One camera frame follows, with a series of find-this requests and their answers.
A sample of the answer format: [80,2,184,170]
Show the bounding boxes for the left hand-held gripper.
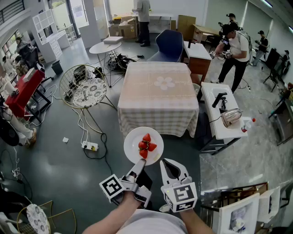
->
[99,159,152,209]

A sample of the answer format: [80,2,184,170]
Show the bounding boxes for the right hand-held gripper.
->
[159,158,198,213]

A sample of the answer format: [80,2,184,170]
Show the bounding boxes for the white round plate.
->
[123,127,164,166]

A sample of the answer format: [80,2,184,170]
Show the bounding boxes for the person's right forearm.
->
[178,209,216,234]

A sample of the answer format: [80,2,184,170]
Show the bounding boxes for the person's left forearm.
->
[82,191,144,234]

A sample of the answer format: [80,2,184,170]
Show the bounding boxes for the table with checked cloth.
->
[117,61,200,138]

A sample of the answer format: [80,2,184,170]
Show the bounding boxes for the person's white shirt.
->
[115,208,189,234]

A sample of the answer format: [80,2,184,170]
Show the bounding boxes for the silver toaster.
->
[221,108,243,128]

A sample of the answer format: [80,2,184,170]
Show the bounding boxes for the black white floral seat cushion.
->
[26,204,50,234]
[73,79,108,108]

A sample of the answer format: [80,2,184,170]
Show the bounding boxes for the clear bottle with red cap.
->
[241,117,256,133]

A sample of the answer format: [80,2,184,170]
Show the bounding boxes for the pile of black equipment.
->
[107,53,138,71]

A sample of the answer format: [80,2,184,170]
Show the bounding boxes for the grey chair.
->
[280,182,293,209]

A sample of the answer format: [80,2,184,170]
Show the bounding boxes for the wooden cabinet with white top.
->
[183,41,213,85]

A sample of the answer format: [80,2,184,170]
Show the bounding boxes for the dark metal desk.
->
[269,96,293,147]

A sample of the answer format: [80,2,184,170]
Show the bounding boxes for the round white side table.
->
[88,41,125,88]

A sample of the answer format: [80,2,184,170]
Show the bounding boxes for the blue chair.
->
[146,29,185,63]

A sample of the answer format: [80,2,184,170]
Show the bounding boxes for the black trash bin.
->
[50,59,64,75]

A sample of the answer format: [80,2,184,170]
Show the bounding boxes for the flat white box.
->
[103,36,124,45]

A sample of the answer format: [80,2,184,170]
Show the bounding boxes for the large open cardboard box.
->
[109,15,138,40]

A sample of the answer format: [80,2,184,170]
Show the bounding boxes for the beige box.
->
[22,68,37,82]

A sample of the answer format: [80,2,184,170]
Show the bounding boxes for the flat cardboard sheet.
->
[177,15,197,42]

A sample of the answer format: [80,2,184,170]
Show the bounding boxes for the light wooden desk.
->
[192,24,222,44]

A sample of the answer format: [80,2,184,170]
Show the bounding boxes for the white shelf cabinet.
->
[32,9,71,64]

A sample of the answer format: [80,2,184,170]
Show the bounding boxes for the long white table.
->
[135,12,174,34]

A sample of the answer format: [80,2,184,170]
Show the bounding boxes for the glass entrance door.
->
[50,0,89,32]

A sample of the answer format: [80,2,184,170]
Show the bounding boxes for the short black balcony railing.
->
[0,0,25,25]

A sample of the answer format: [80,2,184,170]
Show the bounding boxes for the black floor cable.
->
[83,132,113,176]

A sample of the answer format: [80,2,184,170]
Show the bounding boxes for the dark wooden frame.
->
[201,181,269,229]

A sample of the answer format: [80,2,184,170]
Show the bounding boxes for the white floor cable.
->
[49,84,89,144]

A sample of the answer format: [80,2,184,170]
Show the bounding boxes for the gold wire chair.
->
[59,64,119,134]
[17,200,77,234]

